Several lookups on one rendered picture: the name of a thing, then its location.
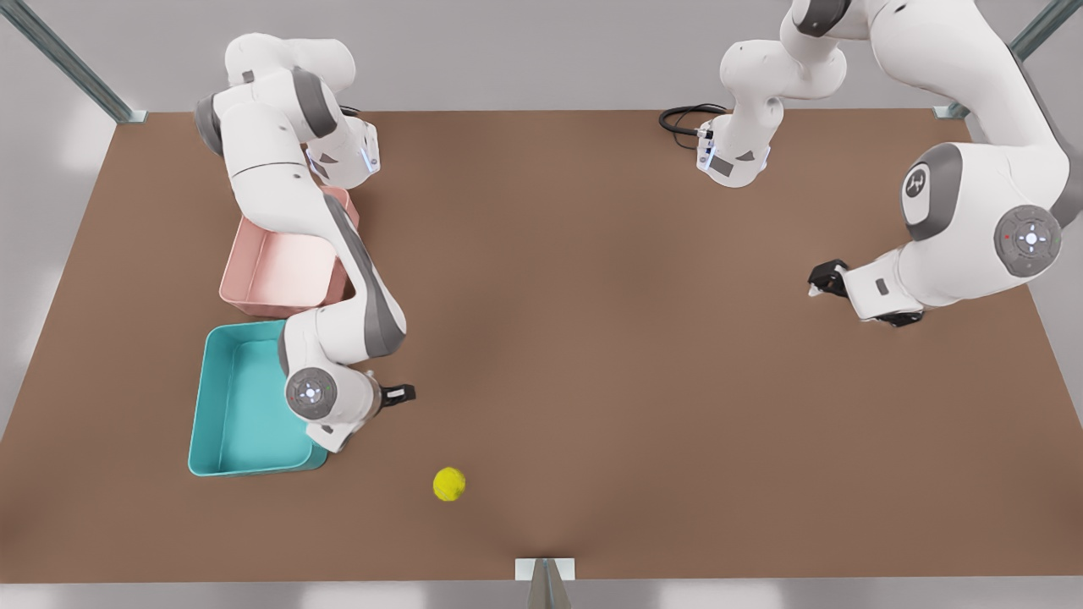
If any silver frame post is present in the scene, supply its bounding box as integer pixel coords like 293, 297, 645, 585
0, 0, 147, 125
515, 557, 575, 609
932, 0, 1083, 121

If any teal plastic tray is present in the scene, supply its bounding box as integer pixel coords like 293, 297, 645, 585
188, 320, 329, 477

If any pink plastic tray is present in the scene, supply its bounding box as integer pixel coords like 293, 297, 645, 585
219, 186, 360, 319

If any black cable loop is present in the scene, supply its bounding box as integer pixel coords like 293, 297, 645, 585
659, 104, 730, 151

